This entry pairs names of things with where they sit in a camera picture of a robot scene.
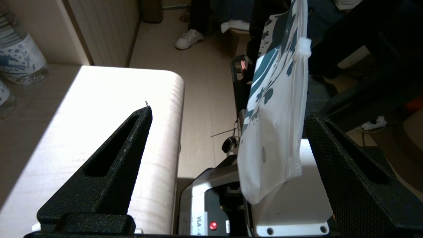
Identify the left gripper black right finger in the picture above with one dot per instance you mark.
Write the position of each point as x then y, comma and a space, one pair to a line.
363, 198

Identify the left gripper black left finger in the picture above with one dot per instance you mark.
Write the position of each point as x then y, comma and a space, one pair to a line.
99, 198

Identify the white blue patterned pouch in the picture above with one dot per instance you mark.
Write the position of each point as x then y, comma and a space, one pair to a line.
274, 138

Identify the white power strip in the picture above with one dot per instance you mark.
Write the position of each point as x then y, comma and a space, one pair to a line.
373, 124

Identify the beige wooden shelf cabinet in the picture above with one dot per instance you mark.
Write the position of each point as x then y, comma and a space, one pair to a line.
99, 99

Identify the black key fob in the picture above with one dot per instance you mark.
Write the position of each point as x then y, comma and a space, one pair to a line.
228, 143

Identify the white sneaker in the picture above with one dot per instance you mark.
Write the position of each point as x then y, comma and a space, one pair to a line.
188, 39

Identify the dark waste bin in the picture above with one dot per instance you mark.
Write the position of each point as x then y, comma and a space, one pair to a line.
150, 10

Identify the dark trouser leg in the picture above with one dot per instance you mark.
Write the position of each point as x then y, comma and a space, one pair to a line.
200, 16

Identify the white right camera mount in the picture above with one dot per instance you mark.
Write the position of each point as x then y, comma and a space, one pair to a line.
297, 208

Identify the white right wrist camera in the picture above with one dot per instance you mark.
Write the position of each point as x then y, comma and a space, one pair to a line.
198, 198

